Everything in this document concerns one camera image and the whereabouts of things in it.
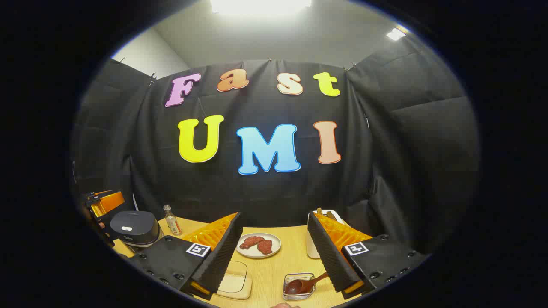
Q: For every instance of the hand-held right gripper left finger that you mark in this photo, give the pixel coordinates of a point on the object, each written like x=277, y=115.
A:
x=224, y=252

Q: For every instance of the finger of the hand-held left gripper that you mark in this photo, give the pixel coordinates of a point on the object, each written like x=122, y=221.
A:
x=109, y=203

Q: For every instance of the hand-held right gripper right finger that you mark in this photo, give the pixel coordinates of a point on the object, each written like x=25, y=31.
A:
x=325, y=252

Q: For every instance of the white chopstick holder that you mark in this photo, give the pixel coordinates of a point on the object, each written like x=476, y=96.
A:
x=312, y=250

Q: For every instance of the black rice cooker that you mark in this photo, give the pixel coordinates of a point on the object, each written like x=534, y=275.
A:
x=135, y=229

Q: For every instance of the dark wooden spoon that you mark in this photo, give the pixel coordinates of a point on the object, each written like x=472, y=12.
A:
x=295, y=285

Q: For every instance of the red meat piece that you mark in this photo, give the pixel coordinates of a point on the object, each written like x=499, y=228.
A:
x=265, y=247
x=250, y=242

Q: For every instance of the small clear glass container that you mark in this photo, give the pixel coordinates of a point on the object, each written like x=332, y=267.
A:
x=306, y=295

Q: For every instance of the round white plate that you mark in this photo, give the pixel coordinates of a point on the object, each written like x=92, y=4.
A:
x=276, y=244

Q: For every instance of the small clear glass bottle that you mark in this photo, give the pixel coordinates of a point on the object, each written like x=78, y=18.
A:
x=172, y=222

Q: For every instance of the black backdrop cloth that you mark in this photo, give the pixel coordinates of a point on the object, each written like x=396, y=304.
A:
x=385, y=171

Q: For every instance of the small ceiling light panel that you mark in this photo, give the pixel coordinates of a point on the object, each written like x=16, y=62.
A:
x=396, y=34

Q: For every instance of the large ceiling light panel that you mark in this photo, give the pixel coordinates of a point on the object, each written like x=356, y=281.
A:
x=261, y=5

